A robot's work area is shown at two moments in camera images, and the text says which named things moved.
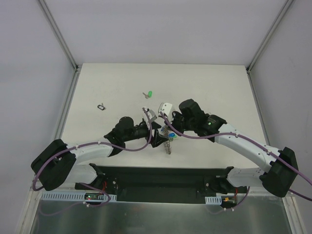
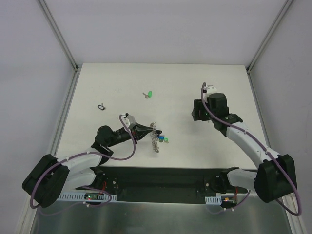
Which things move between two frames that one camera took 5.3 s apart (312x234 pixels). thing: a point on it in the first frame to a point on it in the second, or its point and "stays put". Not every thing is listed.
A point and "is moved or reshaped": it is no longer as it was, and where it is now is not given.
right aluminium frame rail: (275, 24) stays put
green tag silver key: (149, 95) stays put
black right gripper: (173, 122) to (198, 113)
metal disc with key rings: (166, 143) is moved or reshaped
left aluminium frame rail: (77, 68) stays put
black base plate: (185, 185) stays put
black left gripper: (151, 135) to (136, 132)
